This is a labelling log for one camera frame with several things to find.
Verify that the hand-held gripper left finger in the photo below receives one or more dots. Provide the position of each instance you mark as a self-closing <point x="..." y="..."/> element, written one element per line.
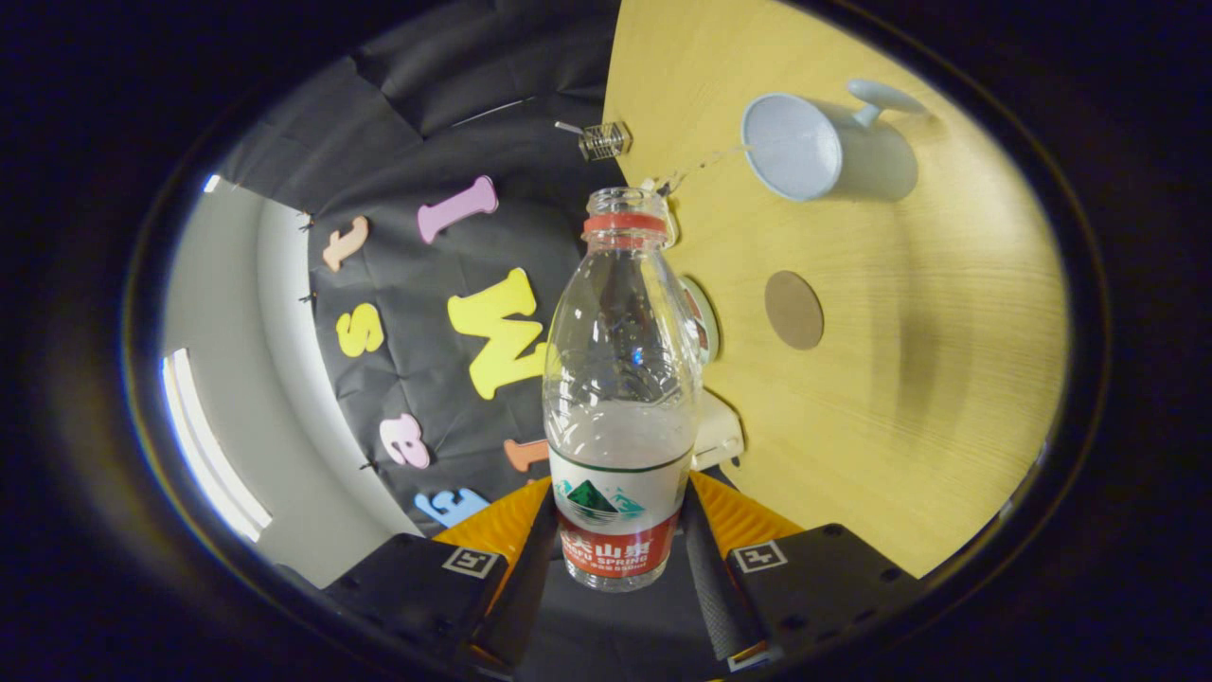
<point x="525" y="606"/>

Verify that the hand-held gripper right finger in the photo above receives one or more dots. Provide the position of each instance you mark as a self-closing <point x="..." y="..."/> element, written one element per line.
<point x="720" y="597"/>

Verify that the clear plastic juice bottle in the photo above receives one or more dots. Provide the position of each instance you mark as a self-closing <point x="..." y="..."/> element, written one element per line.
<point x="620" y="445"/>

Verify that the round brown coaster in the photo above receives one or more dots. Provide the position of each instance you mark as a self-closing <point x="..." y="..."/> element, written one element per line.
<point x="793" y="311"/>

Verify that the white cup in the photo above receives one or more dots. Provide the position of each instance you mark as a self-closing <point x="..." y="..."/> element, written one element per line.
<point x="795" y="147"/>

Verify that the white toaster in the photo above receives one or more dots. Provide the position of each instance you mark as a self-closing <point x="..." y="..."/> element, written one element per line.
<point x="718" y="436"/>

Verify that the pale green plate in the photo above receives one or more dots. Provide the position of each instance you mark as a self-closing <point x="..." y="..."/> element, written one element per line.
<point x="708" y="322"/>

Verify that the wooden table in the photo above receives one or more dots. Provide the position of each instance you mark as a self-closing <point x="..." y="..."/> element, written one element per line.
<point x="900" y="379"/>

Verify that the long ceiling light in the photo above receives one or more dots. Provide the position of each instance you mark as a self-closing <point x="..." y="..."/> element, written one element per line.
<point x="204" y="445"/>

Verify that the black backdrop cloth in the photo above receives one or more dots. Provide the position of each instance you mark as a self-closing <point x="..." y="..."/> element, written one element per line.
<point x="407" y="265"/>

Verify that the white divided seed dish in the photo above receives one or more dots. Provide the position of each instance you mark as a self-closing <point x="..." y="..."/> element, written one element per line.
<point x="671" y="220"/>

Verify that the small ceiling light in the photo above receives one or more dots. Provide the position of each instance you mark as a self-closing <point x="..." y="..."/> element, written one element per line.
<point x="211" y="184"/>

